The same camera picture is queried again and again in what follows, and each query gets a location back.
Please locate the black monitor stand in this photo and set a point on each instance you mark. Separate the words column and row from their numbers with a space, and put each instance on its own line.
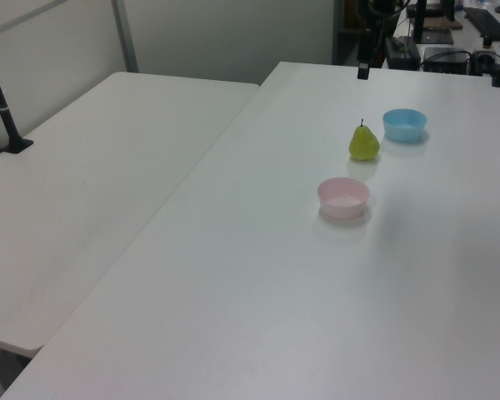
column 431, row 36

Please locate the pink plastic bowl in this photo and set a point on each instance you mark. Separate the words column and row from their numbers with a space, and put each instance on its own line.
column 343, row 200

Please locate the blue plastic bowl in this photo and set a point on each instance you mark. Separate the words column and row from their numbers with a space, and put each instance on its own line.
column 404, row 125

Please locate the black electronics box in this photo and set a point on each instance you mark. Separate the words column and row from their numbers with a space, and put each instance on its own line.
column 446, row 58

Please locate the brown wooden board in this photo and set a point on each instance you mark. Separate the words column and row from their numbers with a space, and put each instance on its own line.
column 441, row 23

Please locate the black keyboard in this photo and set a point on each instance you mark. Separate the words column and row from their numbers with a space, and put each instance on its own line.
column 485, row 23

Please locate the green yellow pear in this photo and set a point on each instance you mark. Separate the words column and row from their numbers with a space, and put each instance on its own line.
column 363, row 145

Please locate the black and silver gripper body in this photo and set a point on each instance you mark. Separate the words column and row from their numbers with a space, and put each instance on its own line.
column 373, row 10

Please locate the black device with green part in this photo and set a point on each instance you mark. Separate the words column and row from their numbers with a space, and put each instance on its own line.
column 402, row 52

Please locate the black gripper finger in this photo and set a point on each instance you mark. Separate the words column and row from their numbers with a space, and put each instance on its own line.
column 378, row 46
column 363, row 58

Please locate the black camera stand pole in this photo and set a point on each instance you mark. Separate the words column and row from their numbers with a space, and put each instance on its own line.
column 2, row 112

